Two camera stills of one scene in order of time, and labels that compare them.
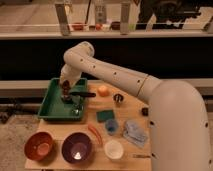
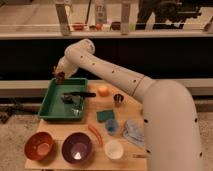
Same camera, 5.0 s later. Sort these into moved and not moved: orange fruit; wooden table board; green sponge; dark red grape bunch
Moved: dark red grape bunch
Not moved: green sponge; orange fruit; wooden table board
